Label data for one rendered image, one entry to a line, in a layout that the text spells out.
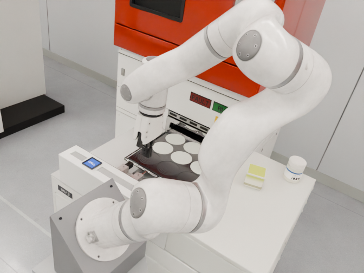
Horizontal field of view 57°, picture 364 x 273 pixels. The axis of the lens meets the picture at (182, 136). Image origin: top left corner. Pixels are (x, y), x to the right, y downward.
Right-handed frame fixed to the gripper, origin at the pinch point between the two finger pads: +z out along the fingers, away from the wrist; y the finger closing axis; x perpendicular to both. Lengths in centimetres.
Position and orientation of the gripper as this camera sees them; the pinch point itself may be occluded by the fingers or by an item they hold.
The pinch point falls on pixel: (147, 150)
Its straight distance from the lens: 112.6
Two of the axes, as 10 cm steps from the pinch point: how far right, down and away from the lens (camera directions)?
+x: 8.3, 4.0, -4.0
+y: -5.4, 3.9, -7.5
